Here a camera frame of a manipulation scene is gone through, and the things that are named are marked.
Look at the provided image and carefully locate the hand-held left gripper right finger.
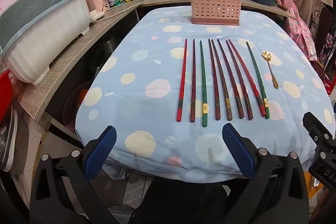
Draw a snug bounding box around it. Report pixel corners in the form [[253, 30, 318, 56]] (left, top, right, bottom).
[[222, 123, 310, 224]]

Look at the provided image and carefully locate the grey wooden counter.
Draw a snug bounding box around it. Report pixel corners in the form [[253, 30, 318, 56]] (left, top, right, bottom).
[[16, 0, 298, 125]]

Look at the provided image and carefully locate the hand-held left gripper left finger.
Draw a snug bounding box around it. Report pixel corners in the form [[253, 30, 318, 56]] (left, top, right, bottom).
[[29, 126, 118, 224]]

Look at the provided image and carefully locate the red plastic box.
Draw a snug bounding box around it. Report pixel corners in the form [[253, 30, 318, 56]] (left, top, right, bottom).
[[0, 69, 13, 122]]

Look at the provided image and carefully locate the dark wooden chair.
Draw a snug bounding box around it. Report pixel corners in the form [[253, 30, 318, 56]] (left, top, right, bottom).
[[311, 7, 336, 64]]

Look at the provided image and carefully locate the pink perforated utensil basket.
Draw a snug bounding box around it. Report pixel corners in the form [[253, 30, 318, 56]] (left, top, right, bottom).
[[188, 0, 240, 26]]

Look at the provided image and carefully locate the pink floral cloth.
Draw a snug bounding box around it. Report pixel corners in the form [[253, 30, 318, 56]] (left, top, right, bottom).
[[278, 0, 318, 60]]

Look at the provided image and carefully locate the gold flower spoon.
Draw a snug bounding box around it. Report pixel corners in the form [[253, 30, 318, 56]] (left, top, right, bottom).
[[261, 51, 279, 89]]

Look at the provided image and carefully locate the red chopstick black band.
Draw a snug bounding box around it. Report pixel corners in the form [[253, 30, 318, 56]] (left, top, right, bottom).
[[176, 38, 188, 123], [228, 39, 267, 118]]

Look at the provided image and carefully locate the red plastic basket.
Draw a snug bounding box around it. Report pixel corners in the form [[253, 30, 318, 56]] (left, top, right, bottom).
[[62, 82, 91, 130]]

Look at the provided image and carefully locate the white dish drainer tub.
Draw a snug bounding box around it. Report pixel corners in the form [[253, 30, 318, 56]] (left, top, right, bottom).
[[0, 0, 91, 86]]

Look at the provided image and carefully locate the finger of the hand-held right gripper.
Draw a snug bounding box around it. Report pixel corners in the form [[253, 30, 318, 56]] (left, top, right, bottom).
[[302, 112, 336, 147]]

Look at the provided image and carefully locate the green chopstick gold label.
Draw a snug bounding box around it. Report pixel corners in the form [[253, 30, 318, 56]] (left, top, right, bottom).
[[199, 40, 209, 128], [246, 42, 271, 120]]

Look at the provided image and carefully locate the white power cable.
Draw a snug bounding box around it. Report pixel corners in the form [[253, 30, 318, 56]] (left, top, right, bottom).
[[91, 0, 145, 23]]

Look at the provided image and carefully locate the grey-blue perforated lid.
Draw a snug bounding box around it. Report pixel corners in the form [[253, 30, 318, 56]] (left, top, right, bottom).
[[0, 0, 72, 50]]

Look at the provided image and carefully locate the maroon chopstick gold band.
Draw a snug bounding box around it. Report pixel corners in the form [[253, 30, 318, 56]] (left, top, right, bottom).
[[225, 40, 254, 121], [217, 39, 245, 120]]

